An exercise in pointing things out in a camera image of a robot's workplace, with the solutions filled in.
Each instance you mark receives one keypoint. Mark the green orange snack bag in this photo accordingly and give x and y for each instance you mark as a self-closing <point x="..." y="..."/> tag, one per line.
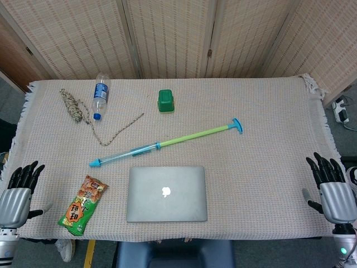
<point x="81" y="206"/>

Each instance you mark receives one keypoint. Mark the silver laptop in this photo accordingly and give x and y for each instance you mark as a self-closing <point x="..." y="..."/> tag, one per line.
<point x="167" y="206"/>

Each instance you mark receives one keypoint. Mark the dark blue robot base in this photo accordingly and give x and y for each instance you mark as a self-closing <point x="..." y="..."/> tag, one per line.
<point x="173" y="254"/>

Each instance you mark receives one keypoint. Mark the green plastic cup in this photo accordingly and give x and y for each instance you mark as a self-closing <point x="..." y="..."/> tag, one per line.
<point x="166" y="102"/>

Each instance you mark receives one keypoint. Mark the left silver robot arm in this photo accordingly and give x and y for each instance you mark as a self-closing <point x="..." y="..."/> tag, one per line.
<point x="7" y="245"/>

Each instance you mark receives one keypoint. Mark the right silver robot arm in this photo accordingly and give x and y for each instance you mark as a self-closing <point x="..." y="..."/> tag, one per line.
<point x="346" y="243"/>

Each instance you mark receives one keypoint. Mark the white shoe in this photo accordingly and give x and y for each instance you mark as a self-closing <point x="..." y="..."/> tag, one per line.
<point x="352" y="178"/>
<point x="66" y="249"/>

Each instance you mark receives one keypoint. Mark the brass screen hinge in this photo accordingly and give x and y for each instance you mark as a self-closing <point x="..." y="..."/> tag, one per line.
<point x="210" y="53"/>
<point x="29" y="50"/>

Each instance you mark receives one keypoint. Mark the white power strip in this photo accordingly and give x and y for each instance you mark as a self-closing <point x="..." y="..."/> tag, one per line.
<point x="340" y="110"/>

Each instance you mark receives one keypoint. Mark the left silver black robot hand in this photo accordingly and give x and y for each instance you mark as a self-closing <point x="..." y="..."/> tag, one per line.
<point x="15" y="205"/>

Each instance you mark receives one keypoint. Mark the green blue water pump toy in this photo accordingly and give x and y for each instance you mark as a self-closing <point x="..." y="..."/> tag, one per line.
<point x="181" y="138"/>

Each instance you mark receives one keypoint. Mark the clear plastic water bottle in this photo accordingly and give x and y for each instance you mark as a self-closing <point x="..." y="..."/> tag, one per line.
<point x="100" y="95"/>

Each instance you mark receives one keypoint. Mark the woven folding screen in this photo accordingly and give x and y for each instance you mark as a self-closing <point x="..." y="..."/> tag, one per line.
<point x="173" y="36"/>

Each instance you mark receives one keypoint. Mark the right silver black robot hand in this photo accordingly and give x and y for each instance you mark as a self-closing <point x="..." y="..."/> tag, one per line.
<point x="336" y="201"/>

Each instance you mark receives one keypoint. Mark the beige woven tablecloth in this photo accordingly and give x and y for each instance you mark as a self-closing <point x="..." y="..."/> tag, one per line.
<point x="251" y="181"/>

